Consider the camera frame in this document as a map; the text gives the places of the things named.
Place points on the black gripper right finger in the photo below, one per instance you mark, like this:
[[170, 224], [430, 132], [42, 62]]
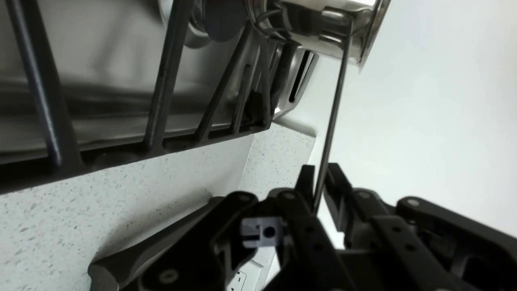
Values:
[[409, 243]]

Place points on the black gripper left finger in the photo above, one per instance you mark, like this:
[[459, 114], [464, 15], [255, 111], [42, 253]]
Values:
[[301, 237]]

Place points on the stainless steel gas stove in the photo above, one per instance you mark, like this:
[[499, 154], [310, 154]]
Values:
[[107, 65]]

